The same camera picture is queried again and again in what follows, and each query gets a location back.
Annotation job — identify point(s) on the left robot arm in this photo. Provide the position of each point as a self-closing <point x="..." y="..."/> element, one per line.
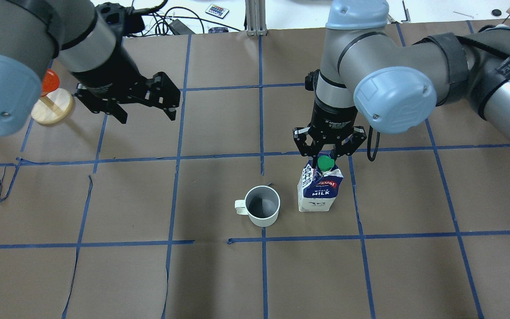
<point x="87" y="41"/>

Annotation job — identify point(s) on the small remote control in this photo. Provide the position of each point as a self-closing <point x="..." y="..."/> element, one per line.
<point x="217" y="11"/>

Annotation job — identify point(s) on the black power adapter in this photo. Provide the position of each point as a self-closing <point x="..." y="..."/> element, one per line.
<point x="177" y="27"/>

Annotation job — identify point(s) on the blue white milk carton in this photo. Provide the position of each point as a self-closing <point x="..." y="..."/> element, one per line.
<point x="319" y="186"/>

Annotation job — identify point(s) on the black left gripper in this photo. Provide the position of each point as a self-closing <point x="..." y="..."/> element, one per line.
<point x="106" y="73"/>

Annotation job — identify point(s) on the white ribbed mug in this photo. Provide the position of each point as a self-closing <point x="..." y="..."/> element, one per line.
<point x="261" y="204"/>

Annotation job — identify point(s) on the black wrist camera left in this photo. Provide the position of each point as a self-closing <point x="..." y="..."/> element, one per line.
<point x="120" y="19"/>

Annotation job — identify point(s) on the wooden mug tree stand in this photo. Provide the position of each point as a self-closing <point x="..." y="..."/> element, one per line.
<point x="53" y="107"/>

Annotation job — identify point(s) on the aluminium frame post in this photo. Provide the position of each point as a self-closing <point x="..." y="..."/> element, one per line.
<point x="256" y="18"/>

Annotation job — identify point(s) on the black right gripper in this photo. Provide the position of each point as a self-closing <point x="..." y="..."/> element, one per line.
<point x="332" y="116"/>

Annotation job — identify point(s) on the orange mug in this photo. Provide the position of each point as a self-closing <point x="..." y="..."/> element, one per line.
<point x="50" y="82"/>

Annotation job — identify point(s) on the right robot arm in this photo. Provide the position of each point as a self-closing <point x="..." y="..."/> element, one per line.
<point x="395" y="88"/>

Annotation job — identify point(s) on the allen key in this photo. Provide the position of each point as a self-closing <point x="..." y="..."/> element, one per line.
<point x="406" y="13"/>

